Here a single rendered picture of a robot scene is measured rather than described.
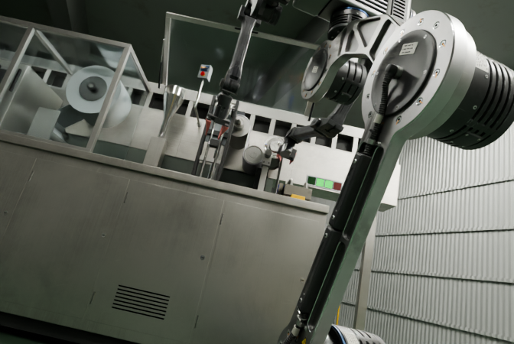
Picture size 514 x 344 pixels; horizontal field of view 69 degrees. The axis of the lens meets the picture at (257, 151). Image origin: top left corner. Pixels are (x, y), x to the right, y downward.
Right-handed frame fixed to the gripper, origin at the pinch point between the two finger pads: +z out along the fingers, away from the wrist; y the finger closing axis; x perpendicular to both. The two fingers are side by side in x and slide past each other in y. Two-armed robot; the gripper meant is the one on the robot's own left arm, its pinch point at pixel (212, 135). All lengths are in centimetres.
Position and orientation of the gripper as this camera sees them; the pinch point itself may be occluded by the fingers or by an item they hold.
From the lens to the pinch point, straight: 175.0
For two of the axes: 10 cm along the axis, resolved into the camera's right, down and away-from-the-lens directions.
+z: -3.5, 9.2, 1.7
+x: 2.0, 2.5, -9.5
